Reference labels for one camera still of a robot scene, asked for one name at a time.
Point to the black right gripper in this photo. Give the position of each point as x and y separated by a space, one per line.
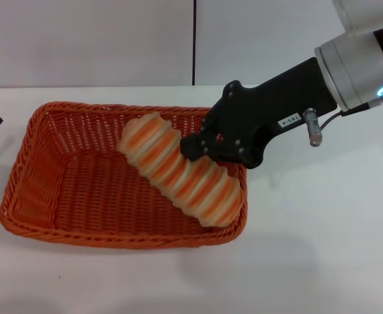
263 101

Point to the orange striped bread roll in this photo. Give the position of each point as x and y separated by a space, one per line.
185 180

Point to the orange woven plastic basket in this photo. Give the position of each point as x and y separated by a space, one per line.
80 193

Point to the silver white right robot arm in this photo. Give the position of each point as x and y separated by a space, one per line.
358 59

